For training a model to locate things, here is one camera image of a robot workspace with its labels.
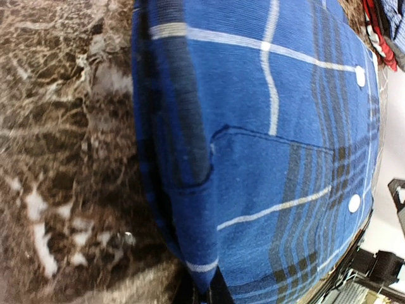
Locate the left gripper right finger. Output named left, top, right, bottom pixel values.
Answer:
left=207, top=267, right=234, bottom=304

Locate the red black folded shirt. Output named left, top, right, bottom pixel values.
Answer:
left=363, top=0, right=397, bottom=72

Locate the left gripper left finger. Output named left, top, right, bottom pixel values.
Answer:
left=172, top=275, right=200, bottom=304

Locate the dark blue plaid shirt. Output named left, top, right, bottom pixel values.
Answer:
left=132, top=1, right=380, bottom=303

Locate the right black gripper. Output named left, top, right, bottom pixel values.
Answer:
left=388, top=179, right=405, bottom=231

